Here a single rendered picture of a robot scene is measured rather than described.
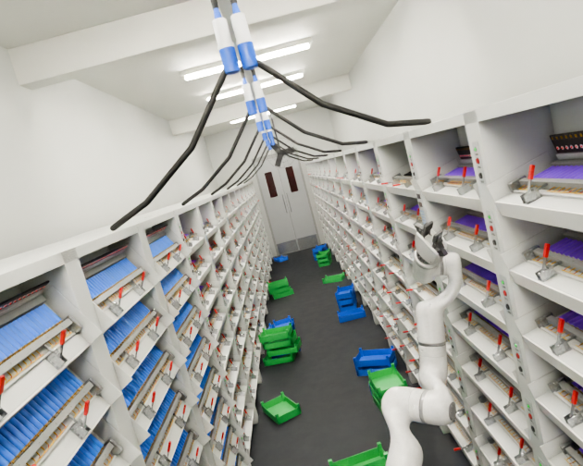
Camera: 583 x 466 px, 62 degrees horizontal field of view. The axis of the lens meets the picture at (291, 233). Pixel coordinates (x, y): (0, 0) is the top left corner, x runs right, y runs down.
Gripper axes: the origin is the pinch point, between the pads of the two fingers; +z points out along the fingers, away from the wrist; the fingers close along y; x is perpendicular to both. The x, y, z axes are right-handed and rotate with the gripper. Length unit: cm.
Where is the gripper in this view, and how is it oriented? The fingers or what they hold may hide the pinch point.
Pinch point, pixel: (432, 231)
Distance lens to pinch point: 148.0
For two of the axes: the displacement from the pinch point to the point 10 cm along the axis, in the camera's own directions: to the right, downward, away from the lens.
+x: -8.2, 5.5, -1.4
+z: -1.6, -4.6, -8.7
